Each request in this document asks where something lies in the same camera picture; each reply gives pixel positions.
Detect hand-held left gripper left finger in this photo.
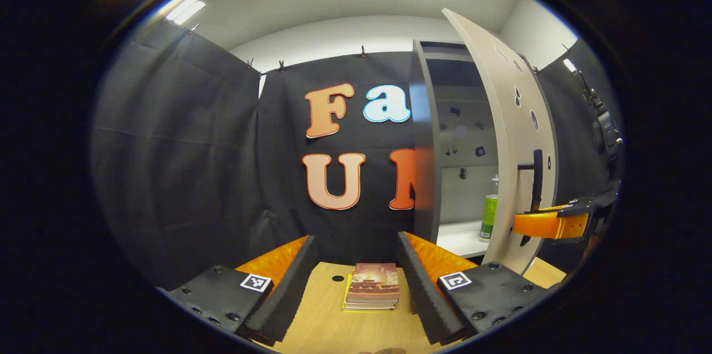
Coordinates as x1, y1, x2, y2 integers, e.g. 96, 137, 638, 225
157, 235, 319, 347

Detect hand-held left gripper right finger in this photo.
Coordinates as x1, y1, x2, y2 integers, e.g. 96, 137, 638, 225
397, 231, 550, 346

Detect black cabinet door handle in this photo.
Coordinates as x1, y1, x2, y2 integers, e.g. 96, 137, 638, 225
517, 149, 544, 247

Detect green label clear bottle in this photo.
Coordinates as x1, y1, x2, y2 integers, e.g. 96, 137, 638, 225
479, 175, 500, 243

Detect white cabinet shelf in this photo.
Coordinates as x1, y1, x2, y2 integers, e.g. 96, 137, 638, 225
437, 220, 490, 259

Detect brown cover book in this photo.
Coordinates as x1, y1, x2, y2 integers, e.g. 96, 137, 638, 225
346, 263, 401, 304

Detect black backdrop cloth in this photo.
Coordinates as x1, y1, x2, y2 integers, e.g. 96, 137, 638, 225
92, 26, 624, 288

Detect row of black cloth clips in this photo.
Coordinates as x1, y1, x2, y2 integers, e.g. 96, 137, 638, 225
189, 23, 571, 73

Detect ceiling light panel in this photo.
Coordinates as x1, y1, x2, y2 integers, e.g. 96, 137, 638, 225
166, 0, 206, 25

